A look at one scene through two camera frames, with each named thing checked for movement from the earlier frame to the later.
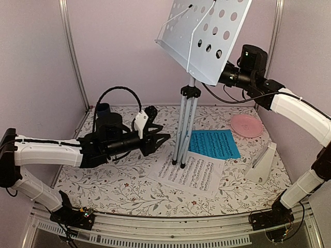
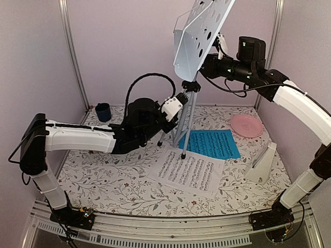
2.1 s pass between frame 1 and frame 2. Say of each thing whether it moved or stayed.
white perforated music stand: moved
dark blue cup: stayed
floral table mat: stayed
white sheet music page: stayed
